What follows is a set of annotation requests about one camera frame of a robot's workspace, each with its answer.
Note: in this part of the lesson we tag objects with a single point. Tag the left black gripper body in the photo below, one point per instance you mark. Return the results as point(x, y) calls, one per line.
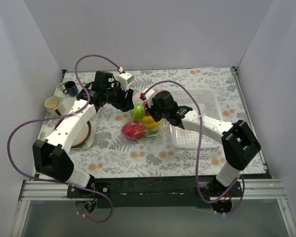
point(126, 100)

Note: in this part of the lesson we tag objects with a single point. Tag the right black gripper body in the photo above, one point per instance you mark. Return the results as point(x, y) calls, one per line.
point(149, 109)

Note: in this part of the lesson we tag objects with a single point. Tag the clear zip top bag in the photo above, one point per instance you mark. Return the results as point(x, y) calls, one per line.
point(150, 133)

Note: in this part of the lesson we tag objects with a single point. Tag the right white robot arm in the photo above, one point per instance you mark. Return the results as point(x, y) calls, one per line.
point(239, 142)

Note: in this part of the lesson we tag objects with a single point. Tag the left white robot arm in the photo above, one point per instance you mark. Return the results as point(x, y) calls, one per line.
point(51, 155)

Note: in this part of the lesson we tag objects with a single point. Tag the yellow fake banana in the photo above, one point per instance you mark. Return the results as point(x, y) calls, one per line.
point(149, 122)

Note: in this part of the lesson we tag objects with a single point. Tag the green fake apple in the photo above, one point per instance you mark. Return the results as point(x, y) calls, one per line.
point(138, 112)

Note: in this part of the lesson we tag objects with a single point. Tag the pink fake fruit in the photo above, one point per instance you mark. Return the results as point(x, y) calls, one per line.
point(134, 130)

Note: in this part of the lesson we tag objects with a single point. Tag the dark blue mug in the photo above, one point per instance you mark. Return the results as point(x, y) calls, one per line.
point(71, 89)

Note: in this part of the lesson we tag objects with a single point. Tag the red rimmed cream plate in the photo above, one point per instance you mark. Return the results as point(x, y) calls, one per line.
point(82, 136)

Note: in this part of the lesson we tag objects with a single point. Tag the cream mug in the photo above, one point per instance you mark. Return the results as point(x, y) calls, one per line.
point(54, 106)

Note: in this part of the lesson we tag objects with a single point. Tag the leaf pattern white tray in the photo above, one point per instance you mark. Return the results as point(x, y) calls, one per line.
point(50, 125)

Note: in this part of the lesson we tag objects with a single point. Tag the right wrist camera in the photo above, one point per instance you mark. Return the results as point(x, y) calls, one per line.
point(147, 95)

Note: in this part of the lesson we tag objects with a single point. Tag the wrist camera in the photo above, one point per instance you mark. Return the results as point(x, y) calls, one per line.
point(147, 95)
point(125, 79)

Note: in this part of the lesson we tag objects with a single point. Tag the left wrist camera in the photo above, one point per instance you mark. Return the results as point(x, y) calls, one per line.
point(125, 79)

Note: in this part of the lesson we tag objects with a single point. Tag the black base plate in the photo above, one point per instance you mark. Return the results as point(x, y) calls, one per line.
point(179, 191)

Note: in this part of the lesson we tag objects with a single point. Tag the aluminium frame rail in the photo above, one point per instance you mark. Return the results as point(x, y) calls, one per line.
point(35, 190)

